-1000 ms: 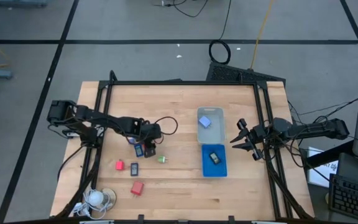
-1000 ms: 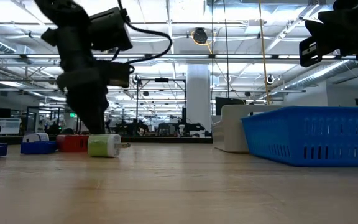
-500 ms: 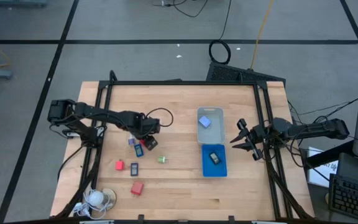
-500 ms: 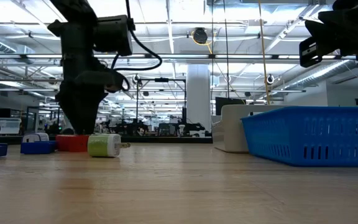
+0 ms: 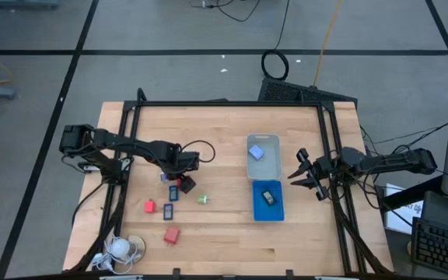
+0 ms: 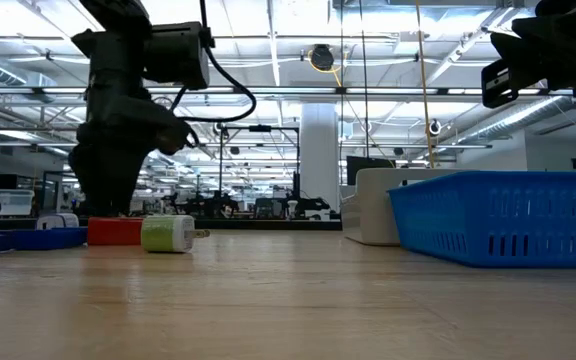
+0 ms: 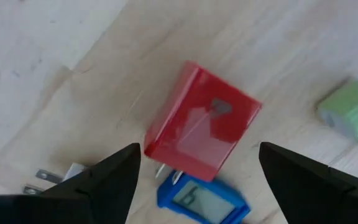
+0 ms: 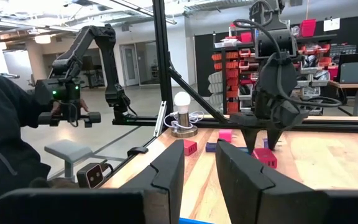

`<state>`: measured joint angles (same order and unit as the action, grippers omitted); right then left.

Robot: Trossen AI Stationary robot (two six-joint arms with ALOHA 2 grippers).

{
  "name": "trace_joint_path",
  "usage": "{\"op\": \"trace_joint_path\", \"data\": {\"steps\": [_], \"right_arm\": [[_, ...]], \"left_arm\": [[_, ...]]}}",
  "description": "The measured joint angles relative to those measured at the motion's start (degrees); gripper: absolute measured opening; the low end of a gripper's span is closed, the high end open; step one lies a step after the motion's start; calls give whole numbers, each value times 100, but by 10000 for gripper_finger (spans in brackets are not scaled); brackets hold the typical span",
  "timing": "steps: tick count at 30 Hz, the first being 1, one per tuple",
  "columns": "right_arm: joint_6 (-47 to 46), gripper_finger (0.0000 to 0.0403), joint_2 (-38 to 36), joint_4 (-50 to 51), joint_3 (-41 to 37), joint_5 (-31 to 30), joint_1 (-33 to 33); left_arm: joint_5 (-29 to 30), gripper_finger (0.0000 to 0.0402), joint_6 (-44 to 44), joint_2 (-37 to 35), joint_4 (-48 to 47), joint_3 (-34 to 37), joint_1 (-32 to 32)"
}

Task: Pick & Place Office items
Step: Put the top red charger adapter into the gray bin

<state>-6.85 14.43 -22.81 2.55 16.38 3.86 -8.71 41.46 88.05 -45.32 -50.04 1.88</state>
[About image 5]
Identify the black table edge clamp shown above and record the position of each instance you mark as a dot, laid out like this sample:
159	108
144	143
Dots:
176	273
289	274

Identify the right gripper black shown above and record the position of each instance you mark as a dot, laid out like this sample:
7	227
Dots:
323	169

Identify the white paper sheet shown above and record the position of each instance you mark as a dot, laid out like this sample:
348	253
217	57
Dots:
399	221

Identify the black aluminium table frame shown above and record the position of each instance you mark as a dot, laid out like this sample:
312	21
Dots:
228	103

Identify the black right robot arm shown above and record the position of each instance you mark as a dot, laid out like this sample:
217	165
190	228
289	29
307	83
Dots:
395	161

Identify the white bulb lamp wooden base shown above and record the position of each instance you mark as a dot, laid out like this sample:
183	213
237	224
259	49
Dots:
122	247

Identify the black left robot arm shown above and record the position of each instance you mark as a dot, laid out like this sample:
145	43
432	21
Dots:
130	145

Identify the blue plastic basket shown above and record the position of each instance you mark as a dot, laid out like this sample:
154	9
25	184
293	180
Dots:
261	212

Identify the lavender charger cube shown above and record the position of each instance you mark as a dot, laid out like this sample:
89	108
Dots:
256	152

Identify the black frame corner hook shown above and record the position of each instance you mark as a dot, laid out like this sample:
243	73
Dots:
140	90

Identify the black perforated computer case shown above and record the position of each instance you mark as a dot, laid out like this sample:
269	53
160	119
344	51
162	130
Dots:
286	91

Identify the black desk bar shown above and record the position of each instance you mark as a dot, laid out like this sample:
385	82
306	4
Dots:
410	194

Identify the grey plastic bin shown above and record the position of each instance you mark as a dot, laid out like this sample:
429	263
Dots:
270	167

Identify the white purple charger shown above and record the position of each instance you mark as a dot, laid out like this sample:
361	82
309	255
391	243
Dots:
164	177

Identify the large red charger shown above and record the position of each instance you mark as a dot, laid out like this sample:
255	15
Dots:
172	235

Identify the silver aluminium bar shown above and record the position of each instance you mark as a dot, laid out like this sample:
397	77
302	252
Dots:
121	277
337	278

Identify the green white USB charger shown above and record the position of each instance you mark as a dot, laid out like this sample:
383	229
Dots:
202	200

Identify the black keyboard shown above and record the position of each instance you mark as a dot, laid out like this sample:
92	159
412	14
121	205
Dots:
442	249

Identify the small black device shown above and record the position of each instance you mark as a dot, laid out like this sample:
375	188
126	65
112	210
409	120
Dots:
268	197

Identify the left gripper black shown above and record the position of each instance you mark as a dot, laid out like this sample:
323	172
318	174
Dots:
188	161

